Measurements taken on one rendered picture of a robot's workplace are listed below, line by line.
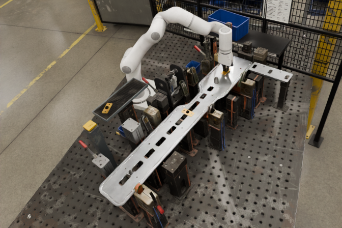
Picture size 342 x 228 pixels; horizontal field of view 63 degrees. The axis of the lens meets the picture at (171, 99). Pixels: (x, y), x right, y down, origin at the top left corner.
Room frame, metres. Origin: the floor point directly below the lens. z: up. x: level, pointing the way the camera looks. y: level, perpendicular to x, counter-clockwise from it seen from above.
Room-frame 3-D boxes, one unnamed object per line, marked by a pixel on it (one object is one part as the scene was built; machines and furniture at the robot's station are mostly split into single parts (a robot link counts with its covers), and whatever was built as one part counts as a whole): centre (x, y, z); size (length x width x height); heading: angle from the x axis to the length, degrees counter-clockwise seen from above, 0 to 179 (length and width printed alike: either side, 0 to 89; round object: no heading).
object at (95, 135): (1.15, 0.50, 0.92); 0.08 x 0.08 x 0.44; 43
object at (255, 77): (1.46, -0.61, 0.84); 0.11 x 0.10 x 0.28; 43
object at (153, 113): (1.24, 0.13, 0.89); 0.13 x 0.11 x 0.38; 43
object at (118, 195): (1.22, -0.08, 1.00); 1.38 x 0.22 x 0.02; 133
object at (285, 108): (1.38, -0.80, 0.84); 0.11 x 0.06 x 0.29; 43
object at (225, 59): (1.55, -0.43, 1.14); 0.10 x 0.07 x 0.11; 43
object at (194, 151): (1.18, -0.03, 0.84); 0.17 x 0.06 x 0.29; 43
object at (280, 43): (1.99, -0.62, 1.01); 0.90 x 0.22 x 0.03; 43
